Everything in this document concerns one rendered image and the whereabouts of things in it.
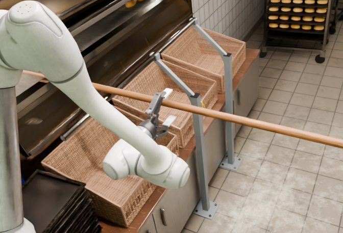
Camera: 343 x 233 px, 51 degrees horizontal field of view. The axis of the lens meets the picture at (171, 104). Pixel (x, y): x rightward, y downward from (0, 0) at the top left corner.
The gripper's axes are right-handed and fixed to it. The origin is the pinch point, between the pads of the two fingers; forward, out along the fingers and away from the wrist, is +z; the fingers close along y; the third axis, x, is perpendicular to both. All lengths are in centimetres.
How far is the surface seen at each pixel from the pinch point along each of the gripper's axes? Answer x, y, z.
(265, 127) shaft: 39.8, -0.4, -1.1
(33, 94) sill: -68, 2, -13
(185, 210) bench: -14, 98, 20
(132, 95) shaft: -18.1, -1.1, -1.0
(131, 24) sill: -69, 1, 71
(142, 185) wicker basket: -19, 49, -8
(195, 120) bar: -11, 39, 39
